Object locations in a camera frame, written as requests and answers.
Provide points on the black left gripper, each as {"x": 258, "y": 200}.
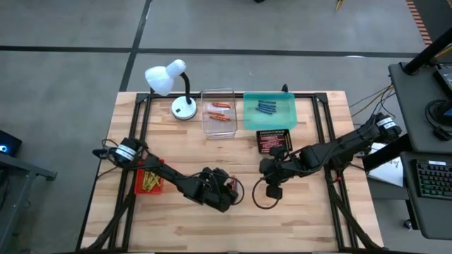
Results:
{"x": 219, "y": 197}

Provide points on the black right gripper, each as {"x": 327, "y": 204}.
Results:
{"x": 282, "y": 166}

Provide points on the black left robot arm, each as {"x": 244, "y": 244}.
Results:
{"x": 169, "y": 174}

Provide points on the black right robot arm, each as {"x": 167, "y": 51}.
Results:
{"x": 353, "y": 144}

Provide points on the black plastic basket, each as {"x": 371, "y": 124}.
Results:
{"x": 261, "y": 134}

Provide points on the teal plastic tray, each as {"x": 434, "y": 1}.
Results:
{"x": 282, "y": 120}

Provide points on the clear plastic container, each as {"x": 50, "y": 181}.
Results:
{"x": 219, "y": 128}

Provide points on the black clamp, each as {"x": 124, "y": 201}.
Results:
{"x": 284, "y": 88}

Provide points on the red plastic basket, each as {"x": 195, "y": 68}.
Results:
{"x": 141, "y": 187}

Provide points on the white paper sheet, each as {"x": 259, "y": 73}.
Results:
{"x": 386, "y": 173}

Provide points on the white desk lamp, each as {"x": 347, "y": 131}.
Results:
{"x": 159, "y": 79}

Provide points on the black caster wheel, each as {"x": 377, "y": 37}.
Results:
{"x": 408, "y": 224}

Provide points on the grey desk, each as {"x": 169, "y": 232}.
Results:
{"x": 413, "y": 106}

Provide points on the black backlit keyboard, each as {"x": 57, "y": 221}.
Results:
{"x": 436, "y": 180}

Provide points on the grey keyboard shelf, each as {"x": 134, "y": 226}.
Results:
{"x": 434, "y": 218}

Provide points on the black headphones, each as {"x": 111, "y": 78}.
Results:
{"x": 440, "y": 134}

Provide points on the yellow stand leg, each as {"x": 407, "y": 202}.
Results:
{"x": 339, "y": 4}

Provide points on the black pole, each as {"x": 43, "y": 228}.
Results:
{"x": 423, "y": 56}

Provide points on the black laptop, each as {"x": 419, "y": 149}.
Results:
{"x": 445, "y": 79}

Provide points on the grey metal cart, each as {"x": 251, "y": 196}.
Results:
{"x": 28, "y": 166}

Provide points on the orange black striped strip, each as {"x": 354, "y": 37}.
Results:
{"x": 420, "y": 24}

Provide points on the black device with blue light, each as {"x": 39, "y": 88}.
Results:
{"x": 12, "y": 143}

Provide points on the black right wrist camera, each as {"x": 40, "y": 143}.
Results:
{"x": 273, "y": 192}

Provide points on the black metal table frame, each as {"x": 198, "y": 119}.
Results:
{"x": 320, "y": 97}

